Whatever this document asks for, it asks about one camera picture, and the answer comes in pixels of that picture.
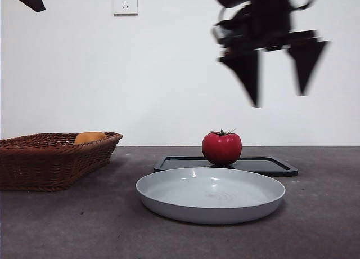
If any brown wicker basket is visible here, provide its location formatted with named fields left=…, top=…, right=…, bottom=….
left=0, top=132, right=124, bottom=193

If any red tomato with green stem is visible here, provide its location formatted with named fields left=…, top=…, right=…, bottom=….
left=201, top=128, right=243, bottom=167

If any dark rectangular tray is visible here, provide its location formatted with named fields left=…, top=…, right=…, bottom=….
left=154, top=155, right=299, bottom=177

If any pale grey round plate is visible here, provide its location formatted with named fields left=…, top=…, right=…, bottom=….
left=136, top=167, right=286, bottom=225

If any white wall socket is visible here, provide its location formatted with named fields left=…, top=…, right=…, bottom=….
left=113, top=0, right=139, bottom=16

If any yellow-orange potato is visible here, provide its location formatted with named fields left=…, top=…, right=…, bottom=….
left=74, top=132, right=107, bottom=145

